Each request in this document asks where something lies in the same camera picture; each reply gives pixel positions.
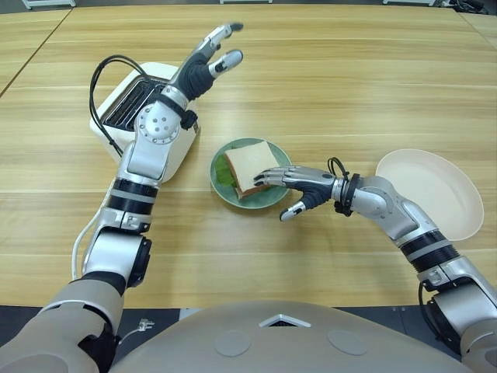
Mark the bread slice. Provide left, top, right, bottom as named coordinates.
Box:
left=235, top=182, right=273, bottom=200
left=224, top=140, right=280, bottom=195

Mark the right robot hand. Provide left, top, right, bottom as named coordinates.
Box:
left=252, top=165, right=338, bottom=223

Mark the robot body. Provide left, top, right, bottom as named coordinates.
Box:
left=103, top=299, right=481, bottom=373

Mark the green plate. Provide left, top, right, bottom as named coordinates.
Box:
left=210, top=138, right=293, bottom=212

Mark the cream toaster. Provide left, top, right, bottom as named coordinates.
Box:
left=89, top=61, right=200, bottom=183

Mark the white cord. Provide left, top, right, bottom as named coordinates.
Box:
left=71, top=212, right=103, bottom=281

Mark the white plate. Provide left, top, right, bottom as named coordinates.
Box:
left=374, top=148, right=485, bottom=242

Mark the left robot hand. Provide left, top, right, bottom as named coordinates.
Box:
left=169, top=22, right=245, bottom=102

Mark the black cable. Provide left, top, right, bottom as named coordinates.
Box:
left=327, top=156, right=361, bottom=217
left=89, top=54, right=148, bottom=157

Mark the green lettuce leaf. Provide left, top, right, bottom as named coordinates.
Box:
left=216, top=154, right=238, bottom=190

